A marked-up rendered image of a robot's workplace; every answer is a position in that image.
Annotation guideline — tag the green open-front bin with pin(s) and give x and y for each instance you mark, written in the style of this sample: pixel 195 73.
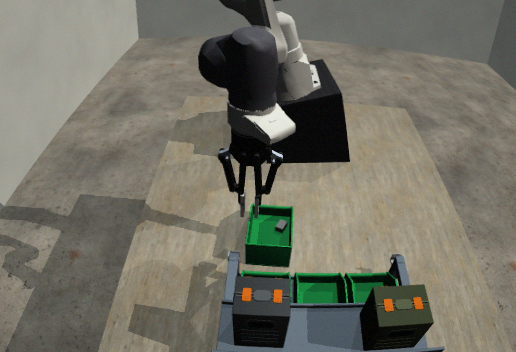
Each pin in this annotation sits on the green open-front bin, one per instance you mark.
pixel 363 284
pixel 319 288
pixel 266 274
pixel 261 231

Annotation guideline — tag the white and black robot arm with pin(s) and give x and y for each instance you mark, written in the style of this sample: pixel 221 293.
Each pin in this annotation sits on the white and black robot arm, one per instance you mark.
pixel 248 64

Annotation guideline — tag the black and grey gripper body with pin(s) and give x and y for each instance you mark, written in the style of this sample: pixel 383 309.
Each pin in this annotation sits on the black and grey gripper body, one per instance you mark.
pixel 240 140

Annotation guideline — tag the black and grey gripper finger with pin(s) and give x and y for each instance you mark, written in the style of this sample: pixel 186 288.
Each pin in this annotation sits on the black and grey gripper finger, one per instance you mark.
pixel 277 160
pixel 224 157

